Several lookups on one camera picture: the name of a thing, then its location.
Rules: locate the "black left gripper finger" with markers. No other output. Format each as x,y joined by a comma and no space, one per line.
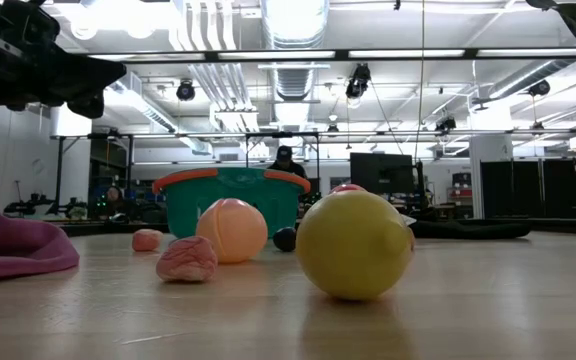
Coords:
93,70
88,86

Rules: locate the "red toy raspberry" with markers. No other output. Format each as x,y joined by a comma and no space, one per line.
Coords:
147,240

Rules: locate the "teal basket with orange rim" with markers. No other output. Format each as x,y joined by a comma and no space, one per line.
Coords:
248,200

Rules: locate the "pink textured toy produce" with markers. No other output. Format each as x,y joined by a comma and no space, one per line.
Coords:
186,260

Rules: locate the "toy peach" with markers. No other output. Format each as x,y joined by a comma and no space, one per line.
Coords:
233,230

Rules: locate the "dark toy blueberry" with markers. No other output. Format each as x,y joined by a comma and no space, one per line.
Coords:
284,239

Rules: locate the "red toy apple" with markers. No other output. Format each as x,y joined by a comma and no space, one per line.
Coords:
347,188

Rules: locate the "yellow toy lemon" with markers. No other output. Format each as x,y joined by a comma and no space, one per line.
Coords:
353,245

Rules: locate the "black ceiling spotlight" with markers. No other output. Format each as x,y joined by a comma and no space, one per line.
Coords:
358,82
539,88
185,91

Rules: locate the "person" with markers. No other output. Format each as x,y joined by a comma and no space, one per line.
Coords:
114,197
285,167

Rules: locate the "black overhead light bar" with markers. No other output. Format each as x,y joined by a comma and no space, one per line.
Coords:
208,56

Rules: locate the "black folding partition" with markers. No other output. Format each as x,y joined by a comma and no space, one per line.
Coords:
528,187

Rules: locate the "purple cloth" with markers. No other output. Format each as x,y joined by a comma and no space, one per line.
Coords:
8,245

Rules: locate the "black monitor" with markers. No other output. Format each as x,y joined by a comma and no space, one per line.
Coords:
380,172

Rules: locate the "black cloth with white tag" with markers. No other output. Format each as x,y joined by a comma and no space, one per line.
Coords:
468,230

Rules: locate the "black aluminium table frame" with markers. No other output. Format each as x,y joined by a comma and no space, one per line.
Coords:
118,227

